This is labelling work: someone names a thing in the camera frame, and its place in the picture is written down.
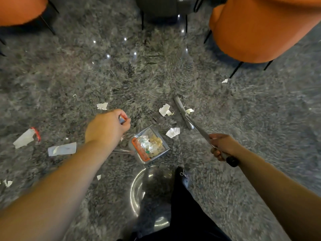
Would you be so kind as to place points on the person's black trouser leg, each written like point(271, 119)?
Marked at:
point(185, 213)

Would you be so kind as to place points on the person's right hand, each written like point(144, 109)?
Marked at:
point(225, 145)

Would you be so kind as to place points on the person's right thumb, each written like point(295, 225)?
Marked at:
point(218, 136)

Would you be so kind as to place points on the person's left fingers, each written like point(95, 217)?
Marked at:
point(125, 124)

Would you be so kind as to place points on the long white paper strip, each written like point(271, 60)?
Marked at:
point(62, 149)

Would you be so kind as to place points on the person's right forearm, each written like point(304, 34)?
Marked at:
point(280, 195)

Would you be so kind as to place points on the round shiny metal bin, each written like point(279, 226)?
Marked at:
point(136, 188)

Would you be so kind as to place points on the person's left hand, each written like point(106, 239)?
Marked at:
point(106, 127)

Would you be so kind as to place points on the white wrapper with red edge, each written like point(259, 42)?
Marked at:
point(24, 138)

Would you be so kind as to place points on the person's black shoe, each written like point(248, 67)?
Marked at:
point(181, 176)

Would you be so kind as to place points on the orange snack wrapper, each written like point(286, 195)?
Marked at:
point(139, 150)

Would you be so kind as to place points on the person's left forearm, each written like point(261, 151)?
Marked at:
point(57, 188)

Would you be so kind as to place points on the dark grey chair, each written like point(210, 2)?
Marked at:
point(163, 6)

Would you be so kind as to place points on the orange upholstered chair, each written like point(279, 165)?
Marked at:
point(20, 8)
point(258, 30)

